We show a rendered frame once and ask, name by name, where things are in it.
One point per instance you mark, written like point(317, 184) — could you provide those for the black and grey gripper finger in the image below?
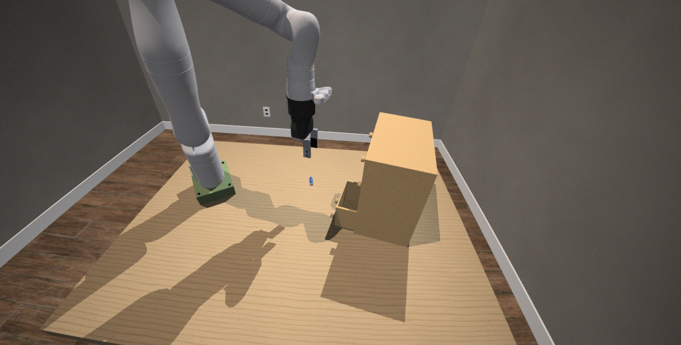
point(314, 138)
point(306, 147)

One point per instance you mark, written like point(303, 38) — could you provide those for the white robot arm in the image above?
point(165, 52)

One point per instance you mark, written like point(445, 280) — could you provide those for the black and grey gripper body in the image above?
point(302, 97)

